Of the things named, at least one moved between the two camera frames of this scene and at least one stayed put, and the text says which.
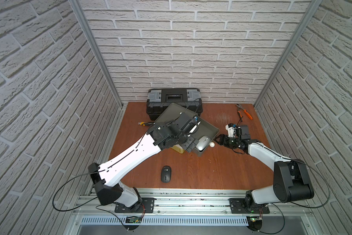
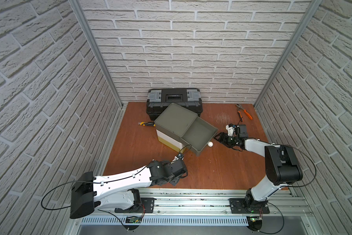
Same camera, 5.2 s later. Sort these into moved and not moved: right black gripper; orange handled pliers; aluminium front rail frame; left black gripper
Moved: left black gripper
Not moved: aluminium front rail frame; orange handled pliers; right black gripper
